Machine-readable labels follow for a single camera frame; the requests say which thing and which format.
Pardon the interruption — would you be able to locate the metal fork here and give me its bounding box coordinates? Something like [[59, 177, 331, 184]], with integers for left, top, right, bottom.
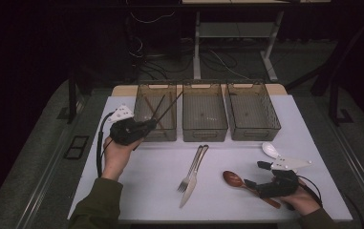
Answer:
[[177, 144, 204, 194]]

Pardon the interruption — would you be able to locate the white-legged desk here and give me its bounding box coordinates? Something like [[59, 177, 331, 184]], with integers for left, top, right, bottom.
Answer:
[[181, 0, 332, 83]]

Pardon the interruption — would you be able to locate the person's left hand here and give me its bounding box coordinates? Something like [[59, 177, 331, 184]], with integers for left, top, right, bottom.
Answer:
[[100, 135, 143, 182]]

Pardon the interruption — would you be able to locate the black floor cable bundle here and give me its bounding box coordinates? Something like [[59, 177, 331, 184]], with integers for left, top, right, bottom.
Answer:
[[131, 33, 197, 81]]

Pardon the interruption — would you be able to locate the metal table knife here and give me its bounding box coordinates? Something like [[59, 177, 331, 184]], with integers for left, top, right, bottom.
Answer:
[[179, 144, 210, 209]]

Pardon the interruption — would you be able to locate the metal floor rail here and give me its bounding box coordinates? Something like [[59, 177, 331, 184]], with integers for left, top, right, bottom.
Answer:
[[334, 126, 364, 221], [16, 94, 89, 229]]

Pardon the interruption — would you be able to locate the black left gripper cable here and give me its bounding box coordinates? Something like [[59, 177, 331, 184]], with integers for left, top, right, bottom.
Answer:
[[96, 111, 116, 179]]

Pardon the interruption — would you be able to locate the white ceramic spoon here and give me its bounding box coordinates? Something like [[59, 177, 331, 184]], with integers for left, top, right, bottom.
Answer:
[[261, 141, 281, 159]]

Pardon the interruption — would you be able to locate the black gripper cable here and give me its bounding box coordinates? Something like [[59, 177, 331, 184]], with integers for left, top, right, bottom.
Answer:
[[296, 174, 325, 208], [96, 111, 116, 179]]

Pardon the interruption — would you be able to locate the white floor cable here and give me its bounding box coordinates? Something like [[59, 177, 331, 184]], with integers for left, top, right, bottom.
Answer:
[[207, 48, 252, 81]]

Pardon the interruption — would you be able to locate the brown wooden spoon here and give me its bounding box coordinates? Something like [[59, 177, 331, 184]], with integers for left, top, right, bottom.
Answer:
[[222, 170, 282, 210]]

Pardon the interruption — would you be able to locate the black floor socket frame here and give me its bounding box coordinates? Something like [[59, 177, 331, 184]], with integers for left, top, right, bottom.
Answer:
[[62, 135, 91, 161]]

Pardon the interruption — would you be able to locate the smoky translucent plastic bin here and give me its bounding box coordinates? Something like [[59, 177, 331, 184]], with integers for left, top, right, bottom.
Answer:
[[182, 81, 229, 143], [130, 81, 179, 143], [225, 81, 282, 142]]

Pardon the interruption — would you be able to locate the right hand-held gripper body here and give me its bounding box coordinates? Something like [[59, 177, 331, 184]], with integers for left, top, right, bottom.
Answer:
[[255, 154, 313, 199]]

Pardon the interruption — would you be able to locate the black metal stand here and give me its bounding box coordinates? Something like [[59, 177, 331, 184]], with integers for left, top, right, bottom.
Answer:
[[328, 78, 355, 127], [67, 68, 79, 125]]

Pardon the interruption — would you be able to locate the white table sheet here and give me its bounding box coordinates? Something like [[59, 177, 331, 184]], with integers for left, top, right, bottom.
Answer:
[[67, 94, 353, 223]]

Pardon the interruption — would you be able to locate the hanging white cable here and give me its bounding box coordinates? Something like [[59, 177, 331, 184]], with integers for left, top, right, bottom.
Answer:
[[129, 10, 176, 25]]

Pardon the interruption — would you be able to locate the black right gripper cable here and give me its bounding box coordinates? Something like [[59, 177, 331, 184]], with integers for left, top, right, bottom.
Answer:
[[296, 174, 325, 208]]

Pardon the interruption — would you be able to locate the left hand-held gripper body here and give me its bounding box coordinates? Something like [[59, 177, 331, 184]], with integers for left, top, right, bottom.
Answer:
[[105, 103, 149, 148]]

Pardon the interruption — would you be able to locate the person's right hand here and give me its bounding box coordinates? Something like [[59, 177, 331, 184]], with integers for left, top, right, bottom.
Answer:
[[277, 177, 323, 218]]

